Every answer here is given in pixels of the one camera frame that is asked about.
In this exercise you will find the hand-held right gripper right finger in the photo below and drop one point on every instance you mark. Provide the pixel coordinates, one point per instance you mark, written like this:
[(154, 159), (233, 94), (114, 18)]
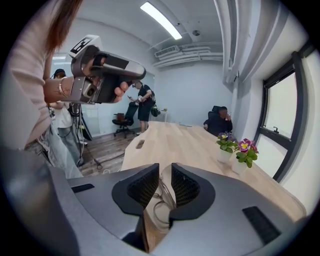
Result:
[(225, 212)]

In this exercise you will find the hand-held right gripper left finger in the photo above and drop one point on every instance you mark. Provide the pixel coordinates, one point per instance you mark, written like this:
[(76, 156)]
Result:
[(100, 200)]

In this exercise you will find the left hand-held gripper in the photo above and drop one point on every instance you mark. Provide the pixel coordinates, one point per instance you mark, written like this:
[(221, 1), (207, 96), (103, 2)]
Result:
[(80, 72)]

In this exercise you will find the brown-framed eyeglasses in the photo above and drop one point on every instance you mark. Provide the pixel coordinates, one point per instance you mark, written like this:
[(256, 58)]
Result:
[(165, 193)]

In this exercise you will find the person's left forearm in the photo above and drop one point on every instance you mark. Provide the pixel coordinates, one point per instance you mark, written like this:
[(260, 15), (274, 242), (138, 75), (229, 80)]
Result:
[(53, 88)]

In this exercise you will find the person's left hand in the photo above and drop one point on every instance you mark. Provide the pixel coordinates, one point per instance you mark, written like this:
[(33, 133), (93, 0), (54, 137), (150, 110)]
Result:
[(121, 92)]

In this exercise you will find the black chair with bag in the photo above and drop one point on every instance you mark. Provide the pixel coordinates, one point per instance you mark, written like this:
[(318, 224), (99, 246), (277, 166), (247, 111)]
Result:
[(125, 120)]

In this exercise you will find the small white table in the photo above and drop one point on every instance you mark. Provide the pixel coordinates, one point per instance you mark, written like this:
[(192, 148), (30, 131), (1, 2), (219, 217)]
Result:
[(160, 117)]

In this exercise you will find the long ceiling light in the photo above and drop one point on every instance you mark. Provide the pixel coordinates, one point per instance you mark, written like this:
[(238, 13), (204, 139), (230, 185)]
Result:
[(161, 20)]

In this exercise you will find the magenta flower in white pot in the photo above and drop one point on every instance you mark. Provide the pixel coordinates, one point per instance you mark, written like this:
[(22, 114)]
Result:
[(246, 155)]

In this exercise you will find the white ceiling pipes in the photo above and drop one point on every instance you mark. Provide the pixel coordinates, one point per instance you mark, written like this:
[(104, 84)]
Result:
[(190, 53)]

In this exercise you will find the purple flower in white pot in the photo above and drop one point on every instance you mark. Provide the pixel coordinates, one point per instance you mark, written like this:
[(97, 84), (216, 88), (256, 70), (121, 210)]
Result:
[(226, 147)]

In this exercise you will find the person's light jeans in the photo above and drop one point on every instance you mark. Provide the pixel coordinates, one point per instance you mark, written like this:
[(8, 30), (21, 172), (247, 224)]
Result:
[(50, 155)]

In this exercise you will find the black office chair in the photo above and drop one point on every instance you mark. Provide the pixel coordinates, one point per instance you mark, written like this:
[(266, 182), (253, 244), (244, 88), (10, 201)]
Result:
[(213, 112)]

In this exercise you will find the person's pink top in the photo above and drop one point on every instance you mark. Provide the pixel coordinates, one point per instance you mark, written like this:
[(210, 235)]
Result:
[(22, 87)]

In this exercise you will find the black framed window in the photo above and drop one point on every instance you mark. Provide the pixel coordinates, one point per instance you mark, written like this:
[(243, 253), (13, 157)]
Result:
[(297, 100)]

